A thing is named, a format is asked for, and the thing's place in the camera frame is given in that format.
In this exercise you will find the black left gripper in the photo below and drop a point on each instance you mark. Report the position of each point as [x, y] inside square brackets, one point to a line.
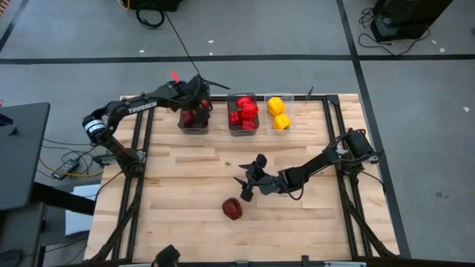
[196, 92]

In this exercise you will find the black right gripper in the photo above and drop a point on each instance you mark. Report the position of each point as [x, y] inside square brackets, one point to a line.
[265, 181]

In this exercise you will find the dark red bell pepper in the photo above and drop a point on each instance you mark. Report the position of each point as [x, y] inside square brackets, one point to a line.
[205, 104]
[187, 117]
[232, 208]

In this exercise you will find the yellow bell pepper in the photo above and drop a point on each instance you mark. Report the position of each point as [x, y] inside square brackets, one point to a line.
[281, 121]
[275, 106]

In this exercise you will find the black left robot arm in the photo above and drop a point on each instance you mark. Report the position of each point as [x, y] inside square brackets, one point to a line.
[141, 105]

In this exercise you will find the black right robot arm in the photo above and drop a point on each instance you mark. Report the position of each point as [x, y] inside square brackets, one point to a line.
[315, 163]

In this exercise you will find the left clear bin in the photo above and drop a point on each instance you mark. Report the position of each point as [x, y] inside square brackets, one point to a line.
[193, 130]

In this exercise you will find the bright red bell pepper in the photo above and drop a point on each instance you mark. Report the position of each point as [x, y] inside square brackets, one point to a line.
[243, 101]
[234, 118]
[249, 110]
[248, 125]

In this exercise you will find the clear plastic bin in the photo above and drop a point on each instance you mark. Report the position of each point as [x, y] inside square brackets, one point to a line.
[293, 111]

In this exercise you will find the black equipment box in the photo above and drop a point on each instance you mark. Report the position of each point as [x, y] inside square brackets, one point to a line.
[156, 4]

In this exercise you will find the black floor tape line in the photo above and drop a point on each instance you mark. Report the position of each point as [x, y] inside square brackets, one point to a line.
[365, 92]

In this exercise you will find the black power adapter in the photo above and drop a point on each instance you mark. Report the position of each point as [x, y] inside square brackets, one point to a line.
[66, 168]

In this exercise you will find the white sheet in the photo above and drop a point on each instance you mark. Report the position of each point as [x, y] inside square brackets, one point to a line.
[79, 219]

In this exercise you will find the dark grey desk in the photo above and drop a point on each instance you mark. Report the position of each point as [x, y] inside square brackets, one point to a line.
[22, 155]

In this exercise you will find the dark grey cabinet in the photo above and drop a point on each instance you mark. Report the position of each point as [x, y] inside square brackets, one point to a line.
[18, 237]

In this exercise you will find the black equipment case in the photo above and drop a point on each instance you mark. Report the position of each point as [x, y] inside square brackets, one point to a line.
[404, 18]

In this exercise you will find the black aluminium table frame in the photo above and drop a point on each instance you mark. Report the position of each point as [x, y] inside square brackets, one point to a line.
[219, 98]

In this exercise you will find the black table-level camera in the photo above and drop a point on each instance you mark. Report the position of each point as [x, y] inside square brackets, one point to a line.
[167, 256]

